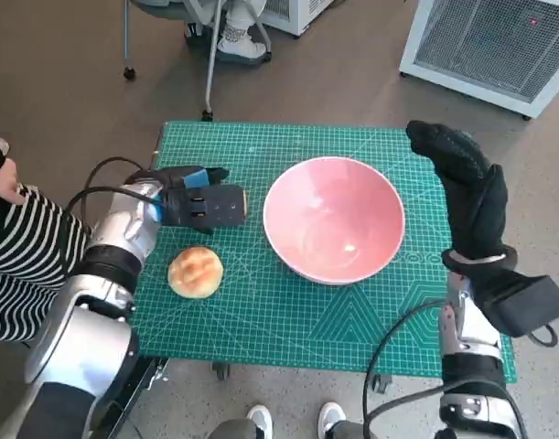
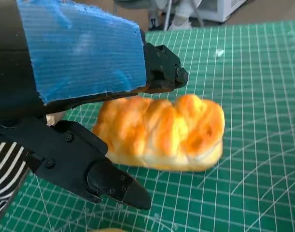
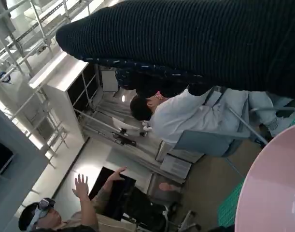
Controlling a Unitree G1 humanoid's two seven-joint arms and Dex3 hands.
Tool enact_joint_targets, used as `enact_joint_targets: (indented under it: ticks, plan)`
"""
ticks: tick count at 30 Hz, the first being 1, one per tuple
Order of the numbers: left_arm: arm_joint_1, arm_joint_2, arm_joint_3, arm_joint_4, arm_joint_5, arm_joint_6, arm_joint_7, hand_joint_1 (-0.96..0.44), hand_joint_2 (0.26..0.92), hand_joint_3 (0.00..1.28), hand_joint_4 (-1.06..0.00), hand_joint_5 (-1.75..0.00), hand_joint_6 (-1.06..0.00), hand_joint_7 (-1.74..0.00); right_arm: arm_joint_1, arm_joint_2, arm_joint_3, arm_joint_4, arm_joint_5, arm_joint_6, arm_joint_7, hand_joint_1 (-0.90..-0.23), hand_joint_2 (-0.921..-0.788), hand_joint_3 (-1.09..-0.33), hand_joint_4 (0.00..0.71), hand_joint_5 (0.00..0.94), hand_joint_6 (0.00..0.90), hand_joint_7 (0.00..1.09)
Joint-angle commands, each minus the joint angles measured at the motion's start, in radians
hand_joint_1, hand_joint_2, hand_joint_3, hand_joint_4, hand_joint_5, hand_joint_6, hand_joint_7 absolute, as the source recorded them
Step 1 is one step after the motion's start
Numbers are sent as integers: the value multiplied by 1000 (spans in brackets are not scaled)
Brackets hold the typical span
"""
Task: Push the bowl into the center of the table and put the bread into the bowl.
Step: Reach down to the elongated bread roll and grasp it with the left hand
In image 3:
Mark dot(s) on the person's hand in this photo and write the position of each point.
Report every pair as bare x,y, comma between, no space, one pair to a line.
167,186

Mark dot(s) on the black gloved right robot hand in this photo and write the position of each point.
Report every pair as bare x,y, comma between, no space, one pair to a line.
186,41

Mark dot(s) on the pink bowl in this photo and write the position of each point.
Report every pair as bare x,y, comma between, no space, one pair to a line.
275,188

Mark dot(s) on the small white appliance unit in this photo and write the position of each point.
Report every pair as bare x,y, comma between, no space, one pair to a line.
176,162

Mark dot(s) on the black screen panel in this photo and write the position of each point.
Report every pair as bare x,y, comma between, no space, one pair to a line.
118,191

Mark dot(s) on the grey chair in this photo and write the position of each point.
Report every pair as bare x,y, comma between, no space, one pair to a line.
202,142

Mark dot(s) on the seated person in white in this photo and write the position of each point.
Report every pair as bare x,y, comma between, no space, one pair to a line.
181,116

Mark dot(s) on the person with headset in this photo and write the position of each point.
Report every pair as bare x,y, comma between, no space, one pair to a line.
72,217

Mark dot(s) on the grey vr headset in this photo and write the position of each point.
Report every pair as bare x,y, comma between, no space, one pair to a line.
41,207

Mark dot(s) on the white shelf cabinet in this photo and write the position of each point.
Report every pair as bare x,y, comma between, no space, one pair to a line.
58,101

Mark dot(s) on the white metal frame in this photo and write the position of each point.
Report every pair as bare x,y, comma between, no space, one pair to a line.
24,41

